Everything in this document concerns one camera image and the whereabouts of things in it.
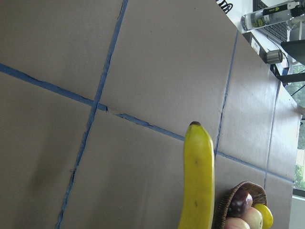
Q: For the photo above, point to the pink white peach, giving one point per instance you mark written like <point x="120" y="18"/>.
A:
<point x="252" y="219"/>

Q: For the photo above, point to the yellow pear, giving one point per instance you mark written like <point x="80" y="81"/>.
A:
<point x="268" y="219"/>

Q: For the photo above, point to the woven wicker basket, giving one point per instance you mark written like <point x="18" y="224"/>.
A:
<point x="257" y="192"/>

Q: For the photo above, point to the black device with label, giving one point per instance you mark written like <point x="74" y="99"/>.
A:
<point x="260" y="51"/>

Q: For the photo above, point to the round metal weight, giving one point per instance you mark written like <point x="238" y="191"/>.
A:
<point x="274" y="57"/>

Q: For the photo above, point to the clear plastic water bottle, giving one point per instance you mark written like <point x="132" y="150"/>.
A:
<point x="279" y="13"/>

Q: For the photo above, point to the dark red apple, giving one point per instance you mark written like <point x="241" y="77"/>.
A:
<point x="240" y="203"/>

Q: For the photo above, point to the black monitor corner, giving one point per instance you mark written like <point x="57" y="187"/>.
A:
<point x="296" y="49"/>

